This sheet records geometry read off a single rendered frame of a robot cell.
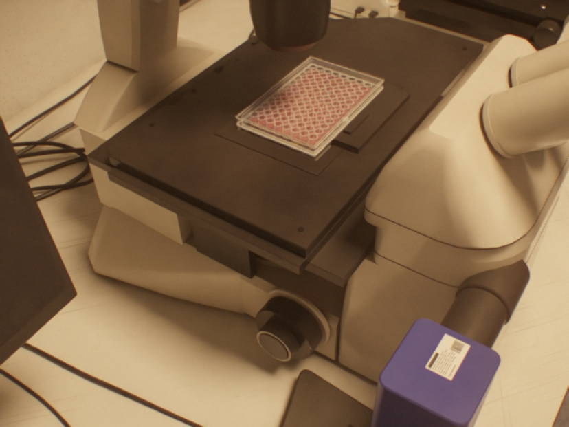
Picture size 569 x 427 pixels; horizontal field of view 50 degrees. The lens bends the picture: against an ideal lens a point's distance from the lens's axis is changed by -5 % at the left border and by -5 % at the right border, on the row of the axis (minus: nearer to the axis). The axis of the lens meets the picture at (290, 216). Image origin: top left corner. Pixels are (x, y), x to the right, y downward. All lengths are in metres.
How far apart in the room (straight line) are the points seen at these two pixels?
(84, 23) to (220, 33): 0.25
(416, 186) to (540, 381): 0.31
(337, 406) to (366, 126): 0.26
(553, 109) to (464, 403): 0.19
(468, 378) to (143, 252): 0.41
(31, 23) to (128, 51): 0.40
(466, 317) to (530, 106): 0.15
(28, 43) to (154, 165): 0.53
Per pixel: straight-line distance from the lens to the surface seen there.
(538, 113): 0.43
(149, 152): 0.58
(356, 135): 0.57
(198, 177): 0.54
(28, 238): 0.46
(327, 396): 0.62
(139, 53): 0.67
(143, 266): 0.71
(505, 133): 0.44
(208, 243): 0.64
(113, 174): 0.58
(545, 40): 1.02
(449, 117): 0.45
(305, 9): 0.52
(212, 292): 0.68
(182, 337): 0.69
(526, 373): 0.68
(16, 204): 0.44
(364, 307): 0.56
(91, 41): 1.14
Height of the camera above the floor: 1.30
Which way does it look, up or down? 44 degrees down
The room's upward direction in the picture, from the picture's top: 2 degrees counter-clockwise
